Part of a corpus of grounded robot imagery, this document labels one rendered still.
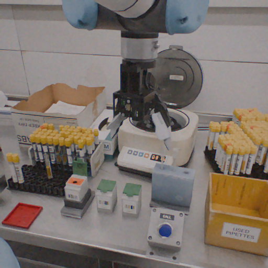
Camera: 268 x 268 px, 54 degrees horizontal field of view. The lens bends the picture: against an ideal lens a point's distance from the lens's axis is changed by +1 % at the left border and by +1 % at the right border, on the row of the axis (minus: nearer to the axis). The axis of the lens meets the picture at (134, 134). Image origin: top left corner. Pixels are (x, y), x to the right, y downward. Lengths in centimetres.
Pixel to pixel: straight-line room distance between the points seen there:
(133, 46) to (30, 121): 53
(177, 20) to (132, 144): 54
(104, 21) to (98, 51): 70
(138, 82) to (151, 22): 20
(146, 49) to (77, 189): 36
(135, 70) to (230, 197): 40
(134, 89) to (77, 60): 66
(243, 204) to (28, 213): 54
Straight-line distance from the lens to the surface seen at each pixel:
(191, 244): 64
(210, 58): 107
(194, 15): 36
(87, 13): 43
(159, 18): 36
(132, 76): 54
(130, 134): 81
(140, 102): 53
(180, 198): 69
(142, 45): 52
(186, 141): 79
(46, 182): 79
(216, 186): 70
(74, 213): 69
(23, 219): 73
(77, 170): 69
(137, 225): 66
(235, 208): 74
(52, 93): 119
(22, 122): 97
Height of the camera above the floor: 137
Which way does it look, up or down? 28 degrees down
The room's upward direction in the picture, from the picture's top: straight up
